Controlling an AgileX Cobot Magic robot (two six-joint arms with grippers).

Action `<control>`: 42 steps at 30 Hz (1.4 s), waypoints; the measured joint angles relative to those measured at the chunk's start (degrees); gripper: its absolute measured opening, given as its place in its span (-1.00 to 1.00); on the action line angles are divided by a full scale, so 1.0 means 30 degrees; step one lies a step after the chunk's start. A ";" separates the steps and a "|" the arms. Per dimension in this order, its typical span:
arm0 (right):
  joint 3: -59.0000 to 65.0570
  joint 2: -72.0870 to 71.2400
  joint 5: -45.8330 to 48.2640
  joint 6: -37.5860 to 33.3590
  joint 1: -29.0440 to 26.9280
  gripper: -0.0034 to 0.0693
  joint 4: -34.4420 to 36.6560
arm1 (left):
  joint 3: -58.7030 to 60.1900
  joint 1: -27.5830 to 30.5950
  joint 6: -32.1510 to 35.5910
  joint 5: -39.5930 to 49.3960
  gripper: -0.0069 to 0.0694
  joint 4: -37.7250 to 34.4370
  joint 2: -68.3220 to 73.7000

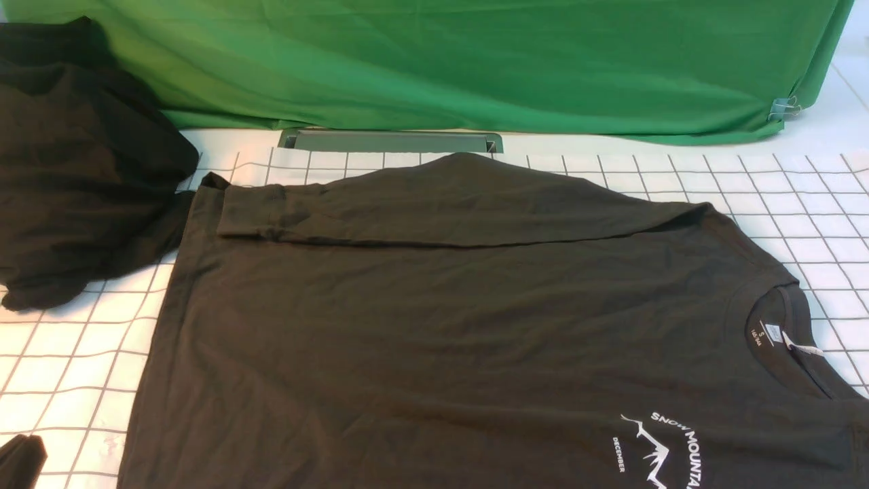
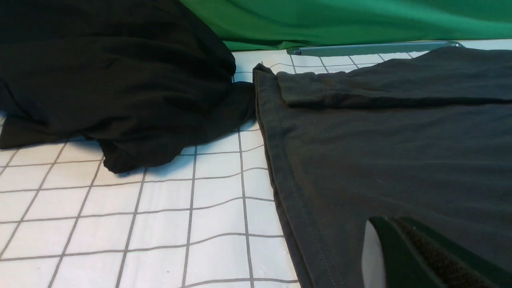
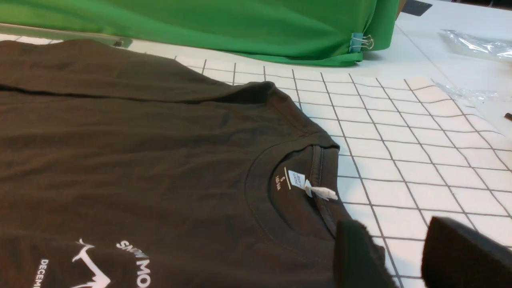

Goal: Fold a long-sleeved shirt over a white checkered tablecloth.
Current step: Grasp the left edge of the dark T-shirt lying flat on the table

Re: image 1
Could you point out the gray long-sleeve top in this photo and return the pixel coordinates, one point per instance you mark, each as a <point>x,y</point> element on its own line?
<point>467,323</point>

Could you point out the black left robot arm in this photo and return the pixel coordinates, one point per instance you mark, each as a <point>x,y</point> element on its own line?
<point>22,460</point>

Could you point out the gray metal table slot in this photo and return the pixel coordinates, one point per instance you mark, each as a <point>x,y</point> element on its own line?
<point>375,141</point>

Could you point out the green backdrop cloth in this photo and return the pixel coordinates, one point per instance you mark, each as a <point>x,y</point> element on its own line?
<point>684,73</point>

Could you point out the black clothes pile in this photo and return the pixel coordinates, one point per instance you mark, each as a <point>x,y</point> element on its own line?
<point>90,167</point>

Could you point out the silver binder clip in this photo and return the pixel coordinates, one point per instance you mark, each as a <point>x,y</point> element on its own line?
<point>783,109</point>

